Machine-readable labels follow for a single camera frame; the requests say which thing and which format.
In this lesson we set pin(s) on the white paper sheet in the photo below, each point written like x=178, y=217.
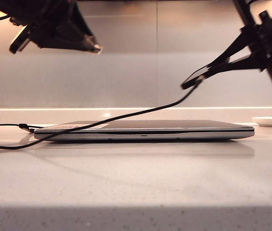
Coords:
x=73, y=125

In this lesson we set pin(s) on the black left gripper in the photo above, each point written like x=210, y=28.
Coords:
x=47, y=21

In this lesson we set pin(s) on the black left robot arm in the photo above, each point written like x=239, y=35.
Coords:
x=18, y=9

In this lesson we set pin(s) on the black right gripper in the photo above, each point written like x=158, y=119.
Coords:
x=263, y=36

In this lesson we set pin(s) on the small white dish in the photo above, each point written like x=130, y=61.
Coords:
x=269, y=121

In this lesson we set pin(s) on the silver closed Dell laptop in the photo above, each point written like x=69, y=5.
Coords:
x=138, y=136

